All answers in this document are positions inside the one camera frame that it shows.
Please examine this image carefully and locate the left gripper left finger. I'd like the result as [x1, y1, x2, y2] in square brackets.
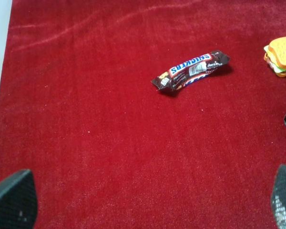
[0, 169, 38, 229]

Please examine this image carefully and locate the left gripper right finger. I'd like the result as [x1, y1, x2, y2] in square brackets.
[271, 164, 286, 229]

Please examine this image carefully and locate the red velvet tablecloth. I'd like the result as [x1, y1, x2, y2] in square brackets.
[0, 0, 286, 229]

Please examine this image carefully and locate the toy sandwich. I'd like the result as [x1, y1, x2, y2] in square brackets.
[264, 37, 286, 77]

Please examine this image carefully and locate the Snickers candy bar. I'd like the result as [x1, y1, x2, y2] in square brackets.
[151, 50, 231, 93]

